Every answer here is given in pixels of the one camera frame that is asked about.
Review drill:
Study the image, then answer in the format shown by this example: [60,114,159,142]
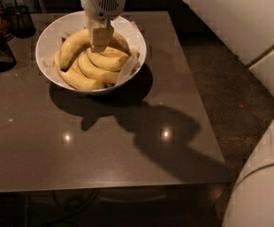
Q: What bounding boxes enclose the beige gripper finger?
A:
[89,19,114,52]

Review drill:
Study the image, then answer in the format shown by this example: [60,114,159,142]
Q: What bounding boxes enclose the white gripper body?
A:
[80,0,126,26]

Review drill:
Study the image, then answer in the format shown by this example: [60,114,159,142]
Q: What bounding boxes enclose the large top yellow banana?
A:
[59,29,130,72]

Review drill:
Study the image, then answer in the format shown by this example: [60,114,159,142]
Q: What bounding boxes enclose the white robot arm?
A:
[126,0,274,176]

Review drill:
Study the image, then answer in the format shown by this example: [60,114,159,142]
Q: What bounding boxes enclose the middle yellow banana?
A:
[87,46,129,72]

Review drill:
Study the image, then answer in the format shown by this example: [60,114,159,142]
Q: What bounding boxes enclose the lower right yellow banana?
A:
[77,53,119,84]

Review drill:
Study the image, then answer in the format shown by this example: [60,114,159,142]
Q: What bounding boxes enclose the left yellow banana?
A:
[54,50,105,91]

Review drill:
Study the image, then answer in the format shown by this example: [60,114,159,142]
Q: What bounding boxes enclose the white bowl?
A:
[35,10,147,96]

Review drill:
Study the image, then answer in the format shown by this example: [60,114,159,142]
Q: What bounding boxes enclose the black mesh pen cup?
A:
[6,6,36,39]

